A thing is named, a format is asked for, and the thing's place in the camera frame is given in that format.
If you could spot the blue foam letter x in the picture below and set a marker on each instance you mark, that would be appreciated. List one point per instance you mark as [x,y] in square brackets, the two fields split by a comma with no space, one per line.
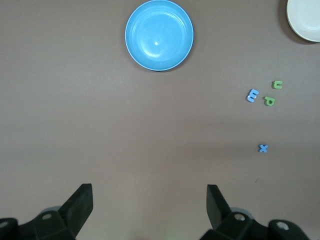
[263,148]

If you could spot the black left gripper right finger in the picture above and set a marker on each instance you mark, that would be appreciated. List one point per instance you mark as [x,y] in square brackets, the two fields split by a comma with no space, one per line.
[222,220]

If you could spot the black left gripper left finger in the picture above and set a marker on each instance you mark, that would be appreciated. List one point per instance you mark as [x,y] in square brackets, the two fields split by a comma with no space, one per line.
[72,215]

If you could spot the brown table cover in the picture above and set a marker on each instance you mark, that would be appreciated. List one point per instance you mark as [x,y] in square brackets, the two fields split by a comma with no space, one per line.
[75,100]

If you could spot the blue plate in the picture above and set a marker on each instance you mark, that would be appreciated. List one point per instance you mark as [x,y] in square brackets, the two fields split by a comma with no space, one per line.
[159,35]

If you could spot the green foam letter u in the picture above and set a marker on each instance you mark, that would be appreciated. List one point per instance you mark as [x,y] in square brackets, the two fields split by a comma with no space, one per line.
[277,86]

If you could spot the green foam letter p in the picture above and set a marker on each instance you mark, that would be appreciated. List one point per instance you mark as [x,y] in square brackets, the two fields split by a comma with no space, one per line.
[267,99]

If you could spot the blue foam letter E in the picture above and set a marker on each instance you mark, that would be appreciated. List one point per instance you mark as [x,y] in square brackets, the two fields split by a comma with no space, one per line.
[251,96]

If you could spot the cream plate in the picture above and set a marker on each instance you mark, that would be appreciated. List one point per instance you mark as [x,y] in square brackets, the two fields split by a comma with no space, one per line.
[305,17]

